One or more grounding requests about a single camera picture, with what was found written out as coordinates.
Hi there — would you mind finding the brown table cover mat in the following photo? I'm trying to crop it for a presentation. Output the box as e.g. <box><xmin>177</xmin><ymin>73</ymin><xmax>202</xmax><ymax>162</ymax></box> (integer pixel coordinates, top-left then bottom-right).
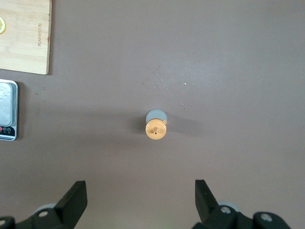
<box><xmin>0</xmin><ymin>0</ymin><xmax>305</xmax><ymax>229</ymax></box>

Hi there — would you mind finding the orange-capped clear sauce bottle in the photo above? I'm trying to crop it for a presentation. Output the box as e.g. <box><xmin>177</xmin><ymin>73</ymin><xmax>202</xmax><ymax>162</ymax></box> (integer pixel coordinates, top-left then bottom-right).
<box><xmin>145</xmin><ymin>109</ymin><xmax>168</xmax><ymax>141</ymax></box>

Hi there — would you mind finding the silver digital kitchen scale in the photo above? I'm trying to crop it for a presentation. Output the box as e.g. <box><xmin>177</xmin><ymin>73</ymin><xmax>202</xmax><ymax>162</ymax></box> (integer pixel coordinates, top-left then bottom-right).
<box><xmin>0</xmin><ymin>79</ymin><xmax>19</xmax><ymax>141</ymax></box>

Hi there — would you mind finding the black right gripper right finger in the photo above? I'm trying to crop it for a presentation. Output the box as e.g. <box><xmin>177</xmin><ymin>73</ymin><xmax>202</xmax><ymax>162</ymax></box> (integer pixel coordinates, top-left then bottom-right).
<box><xmin>192</xmin><ymin>179</ymin><xmax>293</xmax><ymax>229</ymax></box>

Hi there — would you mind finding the wooden cutting board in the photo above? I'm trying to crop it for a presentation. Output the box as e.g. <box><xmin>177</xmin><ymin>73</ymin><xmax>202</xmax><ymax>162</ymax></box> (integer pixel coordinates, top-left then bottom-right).
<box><xmin>0</xmin><ymin>0</ymin><xmax>52</xmax><ymax>75</ymax></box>

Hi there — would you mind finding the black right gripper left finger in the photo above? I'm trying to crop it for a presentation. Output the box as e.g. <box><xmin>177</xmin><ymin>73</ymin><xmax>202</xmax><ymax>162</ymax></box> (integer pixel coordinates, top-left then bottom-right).
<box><xmin>0</xmin><ymin>180</ymin><xmax>88</xmax><ymax>229</ymax></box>

